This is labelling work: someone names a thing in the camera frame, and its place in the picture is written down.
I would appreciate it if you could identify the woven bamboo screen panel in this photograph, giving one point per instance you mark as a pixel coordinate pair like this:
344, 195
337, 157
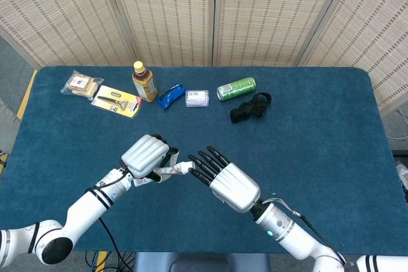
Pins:
376, 30
63, 14
271, 14
165, 14

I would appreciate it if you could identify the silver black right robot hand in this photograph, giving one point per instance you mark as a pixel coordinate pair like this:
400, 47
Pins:
234, 187

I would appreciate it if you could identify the grey white sneaker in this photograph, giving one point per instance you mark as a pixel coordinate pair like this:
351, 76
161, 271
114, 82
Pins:
403, 176

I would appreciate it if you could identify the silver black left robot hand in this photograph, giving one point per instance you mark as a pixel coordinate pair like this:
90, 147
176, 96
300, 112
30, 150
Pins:
145, 155

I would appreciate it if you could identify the small white box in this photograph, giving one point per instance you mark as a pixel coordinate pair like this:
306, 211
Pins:
197, 98

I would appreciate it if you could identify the blue table cover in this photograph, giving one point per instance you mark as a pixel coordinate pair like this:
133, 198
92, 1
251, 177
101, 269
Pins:
303, 157

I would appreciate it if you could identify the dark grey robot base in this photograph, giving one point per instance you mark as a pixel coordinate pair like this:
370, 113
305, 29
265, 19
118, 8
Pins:
204, 262

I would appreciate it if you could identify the razor on yellow card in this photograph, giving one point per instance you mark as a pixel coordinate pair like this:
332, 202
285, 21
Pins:
116, 101

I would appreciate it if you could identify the bagged bread slices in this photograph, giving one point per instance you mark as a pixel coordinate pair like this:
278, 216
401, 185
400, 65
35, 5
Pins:
79, 84

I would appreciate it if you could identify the blue snack packet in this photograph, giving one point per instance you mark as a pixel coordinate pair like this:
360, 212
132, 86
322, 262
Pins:
169, 97

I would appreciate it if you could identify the yellow-capped tea bottle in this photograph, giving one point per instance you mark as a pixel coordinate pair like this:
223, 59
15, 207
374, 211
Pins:
145, 85

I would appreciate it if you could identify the grey padded furniture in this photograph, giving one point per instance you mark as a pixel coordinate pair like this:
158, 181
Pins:
8, 125

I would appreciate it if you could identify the green drink can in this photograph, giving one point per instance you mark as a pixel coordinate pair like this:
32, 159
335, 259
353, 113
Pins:
236, 88

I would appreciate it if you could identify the yellow floor tape strip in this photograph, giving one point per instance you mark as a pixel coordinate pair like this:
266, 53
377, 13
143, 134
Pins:
27, 93
102, 260

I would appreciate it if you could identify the white floral toothpaste tube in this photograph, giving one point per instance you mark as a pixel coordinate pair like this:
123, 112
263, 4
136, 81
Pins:
178, 168

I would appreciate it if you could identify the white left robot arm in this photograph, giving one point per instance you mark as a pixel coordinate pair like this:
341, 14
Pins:
86, 208

